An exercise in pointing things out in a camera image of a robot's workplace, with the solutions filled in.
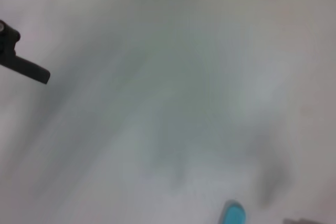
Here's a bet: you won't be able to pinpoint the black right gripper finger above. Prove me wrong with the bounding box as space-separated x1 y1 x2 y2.
0 19 51 85

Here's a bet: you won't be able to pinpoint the blue scissors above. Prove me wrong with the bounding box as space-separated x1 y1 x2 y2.
219 199 247 224

